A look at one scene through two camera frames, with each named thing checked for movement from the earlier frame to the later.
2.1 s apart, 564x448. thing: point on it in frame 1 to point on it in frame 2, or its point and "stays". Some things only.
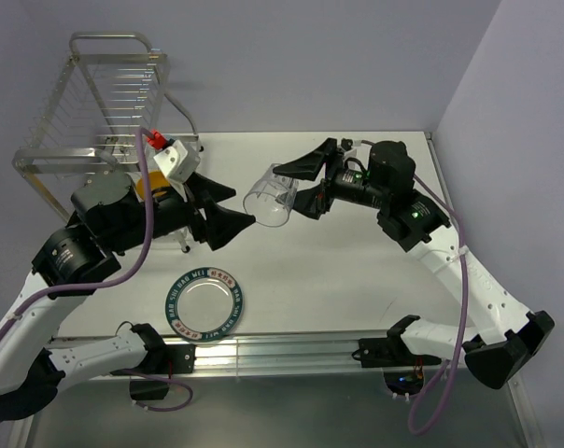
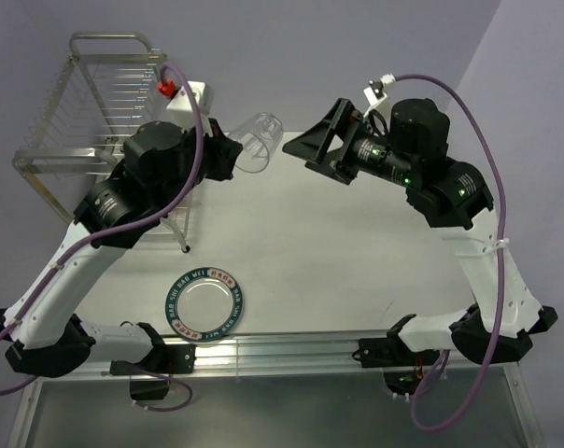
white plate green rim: (204, 304) stays
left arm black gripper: (222, 223) to (222, 150)
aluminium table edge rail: (316, 355) stays
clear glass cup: (269, 201) to (259, 135)
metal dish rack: (101, 115) stays
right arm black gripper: (317, 199) to (312, 144)
